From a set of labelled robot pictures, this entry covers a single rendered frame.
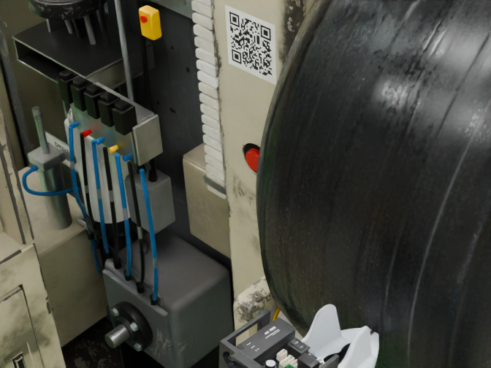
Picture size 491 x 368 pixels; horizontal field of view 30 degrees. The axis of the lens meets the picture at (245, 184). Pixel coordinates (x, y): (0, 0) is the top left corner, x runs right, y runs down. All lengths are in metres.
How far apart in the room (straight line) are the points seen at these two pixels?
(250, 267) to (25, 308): 0.33
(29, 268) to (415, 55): 0.75
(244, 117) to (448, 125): 0.44
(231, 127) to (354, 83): 0.41
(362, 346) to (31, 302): 0.71
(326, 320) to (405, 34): 0.23
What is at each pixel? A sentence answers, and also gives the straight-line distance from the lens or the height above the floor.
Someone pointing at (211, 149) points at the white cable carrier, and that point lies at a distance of 1.19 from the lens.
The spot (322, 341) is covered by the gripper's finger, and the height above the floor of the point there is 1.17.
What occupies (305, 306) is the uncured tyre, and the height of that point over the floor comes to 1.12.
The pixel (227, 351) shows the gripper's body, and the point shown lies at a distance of 0.67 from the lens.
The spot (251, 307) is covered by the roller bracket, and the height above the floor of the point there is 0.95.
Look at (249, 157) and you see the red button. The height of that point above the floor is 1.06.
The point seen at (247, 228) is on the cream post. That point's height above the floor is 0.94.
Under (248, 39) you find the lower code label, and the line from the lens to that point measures 1.03.
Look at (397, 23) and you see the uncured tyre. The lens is 0.74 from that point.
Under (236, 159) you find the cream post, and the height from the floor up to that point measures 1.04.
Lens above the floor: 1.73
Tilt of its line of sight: 38 degrees down
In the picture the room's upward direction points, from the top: 3 degrees counter-clockwise
